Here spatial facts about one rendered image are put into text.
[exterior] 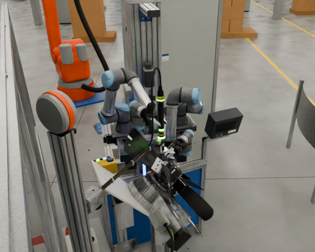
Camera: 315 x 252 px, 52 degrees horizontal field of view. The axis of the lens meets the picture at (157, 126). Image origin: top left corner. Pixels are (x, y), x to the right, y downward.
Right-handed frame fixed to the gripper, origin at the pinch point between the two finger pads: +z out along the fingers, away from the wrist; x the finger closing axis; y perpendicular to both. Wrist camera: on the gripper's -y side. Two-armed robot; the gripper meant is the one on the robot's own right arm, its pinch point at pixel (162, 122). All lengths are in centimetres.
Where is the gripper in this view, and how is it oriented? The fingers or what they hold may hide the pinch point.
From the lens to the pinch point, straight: 187.5
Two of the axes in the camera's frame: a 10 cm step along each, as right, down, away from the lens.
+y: 0.2, 8.7, 4.8
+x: -8.4, 2.8, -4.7
